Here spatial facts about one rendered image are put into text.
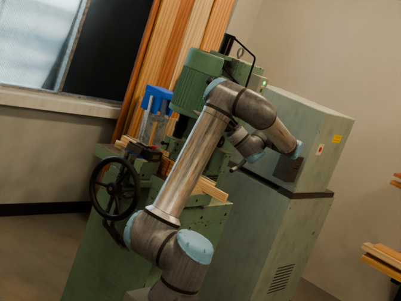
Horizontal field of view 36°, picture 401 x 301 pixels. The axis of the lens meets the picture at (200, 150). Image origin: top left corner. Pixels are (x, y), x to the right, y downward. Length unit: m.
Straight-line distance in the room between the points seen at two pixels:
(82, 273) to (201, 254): 1.09
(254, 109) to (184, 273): 0.64
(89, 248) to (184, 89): 0.92
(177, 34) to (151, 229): 2.51
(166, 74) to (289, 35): 1.26
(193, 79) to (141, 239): 0.90
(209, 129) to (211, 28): 2.60
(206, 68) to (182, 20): 1.77
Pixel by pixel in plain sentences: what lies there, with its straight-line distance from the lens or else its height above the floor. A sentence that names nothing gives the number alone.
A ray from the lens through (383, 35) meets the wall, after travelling 4.99.
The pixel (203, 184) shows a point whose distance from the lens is 2.86.
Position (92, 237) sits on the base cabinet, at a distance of 3.08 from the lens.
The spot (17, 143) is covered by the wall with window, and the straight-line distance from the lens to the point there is 4.05.
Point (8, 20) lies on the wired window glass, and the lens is 3.81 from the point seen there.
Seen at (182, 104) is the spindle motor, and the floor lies 1.25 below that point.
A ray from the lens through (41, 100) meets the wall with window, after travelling 3.95.
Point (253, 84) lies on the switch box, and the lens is 3.07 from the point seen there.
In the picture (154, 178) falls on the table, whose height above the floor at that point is 0.89.
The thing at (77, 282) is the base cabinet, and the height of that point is 0.22.
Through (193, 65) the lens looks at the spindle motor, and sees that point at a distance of 2.83.
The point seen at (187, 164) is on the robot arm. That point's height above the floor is 1.12.
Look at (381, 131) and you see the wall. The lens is 4.88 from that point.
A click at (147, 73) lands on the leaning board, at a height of 1.17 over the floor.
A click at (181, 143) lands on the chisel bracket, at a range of 2.94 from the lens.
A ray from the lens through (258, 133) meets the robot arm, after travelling 2.80.
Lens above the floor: 1.61
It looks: 11 degrees down
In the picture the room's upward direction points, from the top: 21 degrees clockwise
